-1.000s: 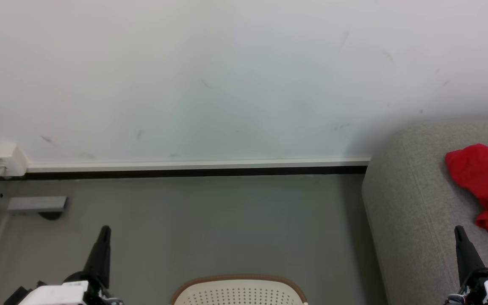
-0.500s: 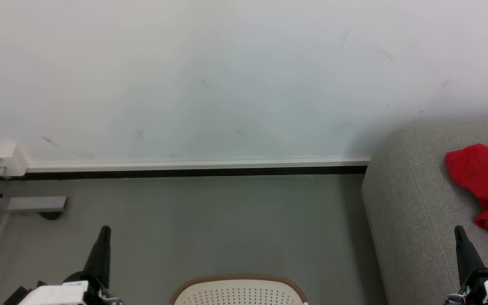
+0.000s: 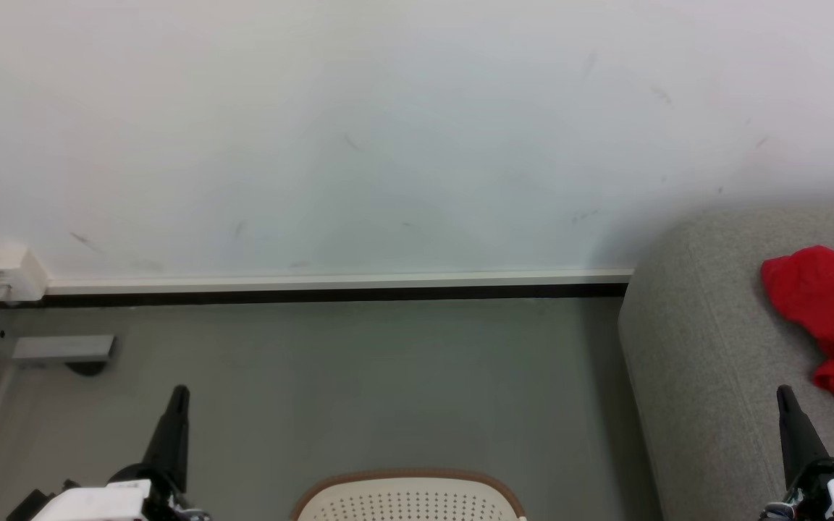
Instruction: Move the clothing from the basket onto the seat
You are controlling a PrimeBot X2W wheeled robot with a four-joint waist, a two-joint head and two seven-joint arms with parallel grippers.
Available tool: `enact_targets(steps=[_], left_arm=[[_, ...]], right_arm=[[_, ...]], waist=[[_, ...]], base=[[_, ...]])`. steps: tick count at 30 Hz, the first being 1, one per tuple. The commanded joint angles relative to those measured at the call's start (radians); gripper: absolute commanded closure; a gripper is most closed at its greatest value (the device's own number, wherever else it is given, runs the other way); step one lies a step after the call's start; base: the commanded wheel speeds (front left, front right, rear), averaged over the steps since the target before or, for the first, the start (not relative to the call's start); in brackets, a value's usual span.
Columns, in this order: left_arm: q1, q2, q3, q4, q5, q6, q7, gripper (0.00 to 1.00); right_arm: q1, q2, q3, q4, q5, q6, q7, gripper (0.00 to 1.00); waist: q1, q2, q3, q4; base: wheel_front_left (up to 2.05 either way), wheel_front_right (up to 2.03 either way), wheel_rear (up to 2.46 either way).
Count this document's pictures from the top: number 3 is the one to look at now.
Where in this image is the grey fabric sofa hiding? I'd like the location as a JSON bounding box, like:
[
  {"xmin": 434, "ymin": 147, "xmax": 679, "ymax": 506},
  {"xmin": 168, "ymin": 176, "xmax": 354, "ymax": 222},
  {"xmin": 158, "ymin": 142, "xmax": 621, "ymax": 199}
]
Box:
[{"xmin": 618, "ymin": 206, "xmax": 834, "ymax": 521}]

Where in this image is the white wall socket box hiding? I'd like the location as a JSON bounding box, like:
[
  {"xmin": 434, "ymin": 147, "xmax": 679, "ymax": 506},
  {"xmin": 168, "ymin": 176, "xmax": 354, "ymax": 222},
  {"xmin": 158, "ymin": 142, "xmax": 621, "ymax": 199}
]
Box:
[{"xmin": 0, "ymin": 245, "xmax": 49, "ymax": 303}]

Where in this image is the cream perforated laundry basket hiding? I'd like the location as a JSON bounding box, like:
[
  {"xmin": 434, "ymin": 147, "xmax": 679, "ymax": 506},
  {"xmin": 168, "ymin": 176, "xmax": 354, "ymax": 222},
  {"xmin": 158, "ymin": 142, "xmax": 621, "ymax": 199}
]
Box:
[{"xmin": 290, "ymin": 469, "xmax": 528, "ymax": 521}]

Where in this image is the grey metal furniture frame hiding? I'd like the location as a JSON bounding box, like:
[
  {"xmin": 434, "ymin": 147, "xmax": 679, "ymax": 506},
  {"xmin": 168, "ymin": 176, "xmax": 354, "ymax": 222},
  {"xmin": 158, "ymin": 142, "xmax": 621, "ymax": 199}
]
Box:
[{"xmin": 0, "ymin": 264, "xmax": 115, "ymax": 493}]

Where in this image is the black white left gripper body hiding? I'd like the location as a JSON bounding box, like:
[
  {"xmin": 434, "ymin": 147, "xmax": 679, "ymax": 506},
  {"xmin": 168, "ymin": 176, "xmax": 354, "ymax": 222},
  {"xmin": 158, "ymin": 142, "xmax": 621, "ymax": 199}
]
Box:
[{"xmin": 8, "ymin": 463, "xmax": 208, "ymax": 521}]

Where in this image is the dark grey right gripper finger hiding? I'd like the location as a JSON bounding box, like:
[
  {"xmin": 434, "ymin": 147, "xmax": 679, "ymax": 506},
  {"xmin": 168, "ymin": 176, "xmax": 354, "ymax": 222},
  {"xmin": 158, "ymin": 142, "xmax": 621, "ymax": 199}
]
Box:
[{"xmin": 778, "ymin": 386, "xmax": 830, "ymax": 489}]

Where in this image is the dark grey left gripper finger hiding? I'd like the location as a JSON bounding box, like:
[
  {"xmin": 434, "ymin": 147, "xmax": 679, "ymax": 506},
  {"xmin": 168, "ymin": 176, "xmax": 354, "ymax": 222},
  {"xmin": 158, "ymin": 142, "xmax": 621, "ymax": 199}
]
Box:
[{"xmin": 143, "ymin": 386, "xmax": 190, "ymax": 493}]

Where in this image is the white and black baseboard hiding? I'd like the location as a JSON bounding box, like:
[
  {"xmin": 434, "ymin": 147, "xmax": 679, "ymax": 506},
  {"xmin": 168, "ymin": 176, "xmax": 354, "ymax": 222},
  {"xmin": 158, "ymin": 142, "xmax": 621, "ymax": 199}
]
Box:
[{"xmin": 0, "ymin": 268, "xmax": 635, "ymax": 308}]

